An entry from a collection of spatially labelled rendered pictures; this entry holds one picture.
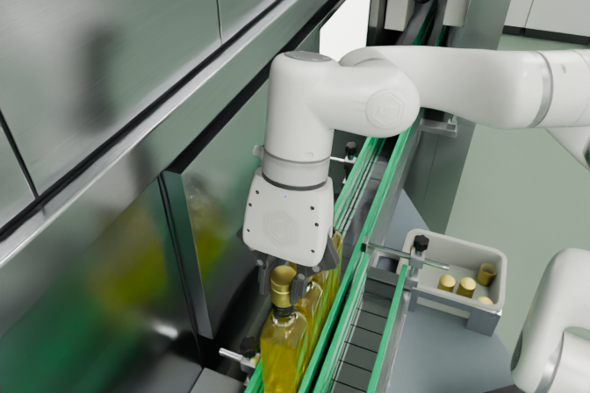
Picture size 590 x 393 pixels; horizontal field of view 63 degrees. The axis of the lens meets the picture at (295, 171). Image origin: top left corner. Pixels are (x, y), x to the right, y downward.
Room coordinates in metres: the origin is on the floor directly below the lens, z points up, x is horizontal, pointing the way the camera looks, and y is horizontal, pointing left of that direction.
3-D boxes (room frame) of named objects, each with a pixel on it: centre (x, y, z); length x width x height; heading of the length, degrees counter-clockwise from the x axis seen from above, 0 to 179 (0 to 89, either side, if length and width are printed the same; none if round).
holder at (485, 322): (0.70, -0.32, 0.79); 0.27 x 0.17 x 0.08; 68
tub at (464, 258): (0.69, -0.35, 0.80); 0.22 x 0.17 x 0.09; 68
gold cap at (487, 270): (0.70, -0.44, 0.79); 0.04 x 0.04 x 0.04
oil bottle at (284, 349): (0.39, 0.02, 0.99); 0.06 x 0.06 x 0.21; 68
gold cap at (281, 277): (0.39, 0.01, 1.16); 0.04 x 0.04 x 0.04
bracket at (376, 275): (0.63, -0.20, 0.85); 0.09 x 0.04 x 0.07; 68
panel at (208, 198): (0.85, -0.02, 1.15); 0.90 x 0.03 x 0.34; 158
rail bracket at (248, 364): (0.41, 0.09, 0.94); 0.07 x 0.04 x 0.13; 68
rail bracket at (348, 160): (0.92, -0.11, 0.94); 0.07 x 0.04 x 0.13; 68
